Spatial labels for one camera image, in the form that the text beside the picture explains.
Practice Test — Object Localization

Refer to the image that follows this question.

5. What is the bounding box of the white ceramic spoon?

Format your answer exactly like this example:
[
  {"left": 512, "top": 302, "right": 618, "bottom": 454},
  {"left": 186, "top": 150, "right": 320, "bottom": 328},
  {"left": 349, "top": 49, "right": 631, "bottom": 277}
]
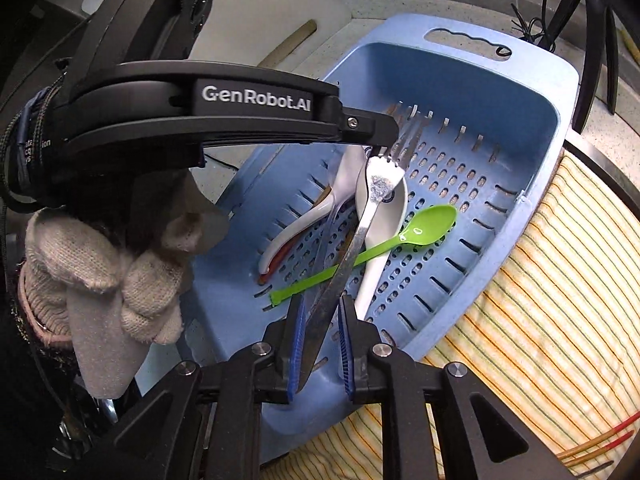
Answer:
[
  {"left": 355, "top": 179, "right": 408, "bottom": 320},
  {"left": 257, "top": 145, "right": 367, "bottom": 275}
]

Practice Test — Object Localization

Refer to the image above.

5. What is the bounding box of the wooden chopstick red tip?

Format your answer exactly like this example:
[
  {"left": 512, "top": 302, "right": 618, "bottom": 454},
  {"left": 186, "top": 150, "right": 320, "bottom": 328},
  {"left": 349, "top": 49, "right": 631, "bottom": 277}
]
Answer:
[
  {"left": 563, "top": 430, "right": 634, "bottom": 468},
  {"left": 257, "top": 238, "right": 297, "bottom": 285},
  {"left": 558, "top": 413, "right": 640, "bottom": 460}
]

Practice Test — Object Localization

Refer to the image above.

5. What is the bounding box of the green plastic spoon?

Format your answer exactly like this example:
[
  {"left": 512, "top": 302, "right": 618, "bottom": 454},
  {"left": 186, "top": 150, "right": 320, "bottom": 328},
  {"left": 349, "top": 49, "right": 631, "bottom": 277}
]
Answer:
[{"left": 269, "top": 205, "right": 457, "bottom": 307}]

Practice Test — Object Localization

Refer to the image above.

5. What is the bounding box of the gloved left hand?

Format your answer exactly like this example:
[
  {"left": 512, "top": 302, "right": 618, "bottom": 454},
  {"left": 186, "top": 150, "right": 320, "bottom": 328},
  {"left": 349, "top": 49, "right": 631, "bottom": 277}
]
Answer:
[{"left": 17, "top": 170, "right": 228, "bottom": 399}]

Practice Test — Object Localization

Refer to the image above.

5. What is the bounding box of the blue plastic drain basket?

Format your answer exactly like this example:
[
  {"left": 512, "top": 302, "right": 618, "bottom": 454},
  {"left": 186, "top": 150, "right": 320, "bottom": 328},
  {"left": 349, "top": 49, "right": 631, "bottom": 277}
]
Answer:
[{"left": 180, "top": 13, "right": 582, "bottom": 463}]

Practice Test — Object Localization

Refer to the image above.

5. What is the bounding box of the white cutting board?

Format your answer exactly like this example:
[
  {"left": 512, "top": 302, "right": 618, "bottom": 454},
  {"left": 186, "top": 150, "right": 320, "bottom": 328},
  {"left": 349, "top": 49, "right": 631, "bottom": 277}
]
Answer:
[{"left": 79, "top": 0, "right": 354, "bottom": 68}]

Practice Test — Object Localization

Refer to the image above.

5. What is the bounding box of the striped yellow dish cloth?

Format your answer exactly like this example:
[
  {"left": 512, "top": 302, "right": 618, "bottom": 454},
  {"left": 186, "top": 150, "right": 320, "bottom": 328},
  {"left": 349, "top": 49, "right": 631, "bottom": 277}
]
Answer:
[{"left": 259, "top": 152, "right": 640, "bottom": 480}]

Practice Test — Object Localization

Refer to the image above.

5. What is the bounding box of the yellow sponge cloth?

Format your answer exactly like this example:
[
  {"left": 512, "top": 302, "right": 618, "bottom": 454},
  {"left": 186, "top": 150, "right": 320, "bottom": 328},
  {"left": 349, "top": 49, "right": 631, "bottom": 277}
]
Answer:
[{"left": 620, "top": 29, "right": 640, "bottom": 65}]

